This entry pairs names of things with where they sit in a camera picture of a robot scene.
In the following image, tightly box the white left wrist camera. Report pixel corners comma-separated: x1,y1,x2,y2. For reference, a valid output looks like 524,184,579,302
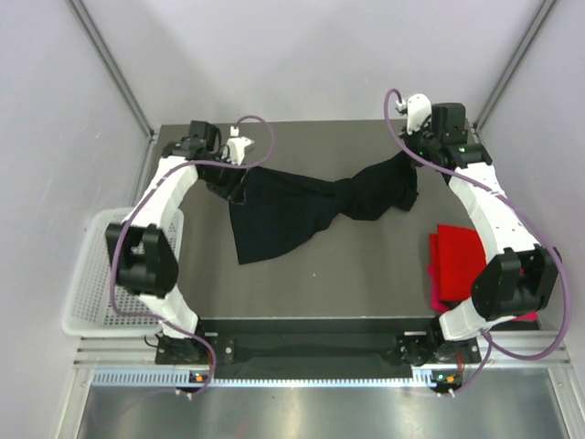
223,125,254,166

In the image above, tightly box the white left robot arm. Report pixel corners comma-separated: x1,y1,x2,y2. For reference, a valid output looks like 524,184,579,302
105,121,253,363

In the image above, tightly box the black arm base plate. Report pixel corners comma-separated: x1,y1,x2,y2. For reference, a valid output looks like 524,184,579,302
154,317,480,380

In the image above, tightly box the folded red t shirt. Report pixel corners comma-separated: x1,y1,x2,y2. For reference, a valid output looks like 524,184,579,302
429,224,486,309

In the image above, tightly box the aluminium frame post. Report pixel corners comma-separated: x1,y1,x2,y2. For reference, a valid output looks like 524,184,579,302
471,0,559,136
65,0,154,138

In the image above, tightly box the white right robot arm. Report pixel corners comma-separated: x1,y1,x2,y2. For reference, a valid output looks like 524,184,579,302
396,93,558,362

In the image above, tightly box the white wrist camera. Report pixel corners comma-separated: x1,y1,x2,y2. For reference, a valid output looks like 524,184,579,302
223,125,254,166
395,93,432,135

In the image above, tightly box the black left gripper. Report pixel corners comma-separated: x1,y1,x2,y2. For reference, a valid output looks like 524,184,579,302
200,153,250,205

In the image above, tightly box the white plastic basket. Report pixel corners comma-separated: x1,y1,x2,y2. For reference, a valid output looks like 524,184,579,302
61,207,161,337

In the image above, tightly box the folded pink t shirt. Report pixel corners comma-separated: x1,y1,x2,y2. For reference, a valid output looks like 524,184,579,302
427,264,537,322

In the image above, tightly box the black t shirt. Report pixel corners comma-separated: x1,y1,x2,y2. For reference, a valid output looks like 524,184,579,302
229,153,418,265

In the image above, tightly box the slotted grey cable duct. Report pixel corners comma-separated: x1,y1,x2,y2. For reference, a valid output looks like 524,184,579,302
93,365,463,390

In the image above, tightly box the aluminium front rail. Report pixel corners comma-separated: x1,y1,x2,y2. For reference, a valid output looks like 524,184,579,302
73,331,571,369

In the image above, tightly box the right aluminium frame post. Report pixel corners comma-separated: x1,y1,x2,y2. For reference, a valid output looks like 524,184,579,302
471,0,559,136

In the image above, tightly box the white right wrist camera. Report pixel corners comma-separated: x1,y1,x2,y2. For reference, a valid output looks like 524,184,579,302
395,93,432,135

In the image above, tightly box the left aluminium frame post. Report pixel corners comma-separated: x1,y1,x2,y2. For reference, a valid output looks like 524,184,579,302
65,0,154,138

